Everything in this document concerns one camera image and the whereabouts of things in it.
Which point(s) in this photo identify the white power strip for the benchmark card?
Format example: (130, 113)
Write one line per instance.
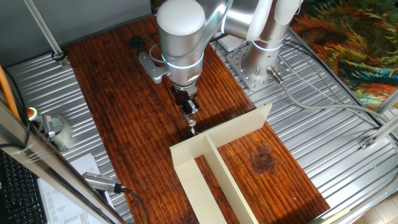
(231, 42)

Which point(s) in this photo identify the red emergency stop button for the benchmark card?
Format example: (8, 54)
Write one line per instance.
(31, 112)

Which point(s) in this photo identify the slanted aluminium post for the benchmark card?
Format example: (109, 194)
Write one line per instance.
(43, 28)

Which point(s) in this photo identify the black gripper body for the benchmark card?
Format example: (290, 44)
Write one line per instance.
(183, 96)

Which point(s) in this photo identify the silver camera device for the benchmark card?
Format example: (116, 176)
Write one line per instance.
(99, 182)

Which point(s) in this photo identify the white printed paper sheets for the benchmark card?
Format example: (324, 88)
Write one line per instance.
(59, 205)

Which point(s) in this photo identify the aluminium frame beam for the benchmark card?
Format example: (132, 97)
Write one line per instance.
(46, 161)

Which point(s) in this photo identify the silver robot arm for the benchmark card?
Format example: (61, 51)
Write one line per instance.
(183, 46)

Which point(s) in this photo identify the orange tube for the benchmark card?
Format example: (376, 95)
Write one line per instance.
(7, 90)

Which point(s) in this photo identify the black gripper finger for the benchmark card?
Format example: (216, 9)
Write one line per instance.
(194, 107)
(184, 109)

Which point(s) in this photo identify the aluminium profile strut with bracket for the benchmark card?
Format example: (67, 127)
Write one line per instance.
(382, 130)

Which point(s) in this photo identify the yellow tape strip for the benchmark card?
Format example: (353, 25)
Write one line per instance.
(337, 215)

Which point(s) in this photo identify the grey cylinder mount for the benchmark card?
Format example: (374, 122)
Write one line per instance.
(63, 133)

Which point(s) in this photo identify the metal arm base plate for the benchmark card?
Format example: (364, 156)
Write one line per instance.
(248, 79)

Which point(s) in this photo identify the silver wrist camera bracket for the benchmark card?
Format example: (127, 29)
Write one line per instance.
(152, 70)

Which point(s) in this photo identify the cream partition board stand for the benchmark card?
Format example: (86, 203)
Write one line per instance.
(192, 186)

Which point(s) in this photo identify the wood grain board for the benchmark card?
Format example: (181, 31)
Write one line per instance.
(124, 140)

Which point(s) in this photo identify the black keyboard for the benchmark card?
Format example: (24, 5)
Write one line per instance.
(18, 196)

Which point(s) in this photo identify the colourful painted cloth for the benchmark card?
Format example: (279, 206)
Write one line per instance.
(357, 46)

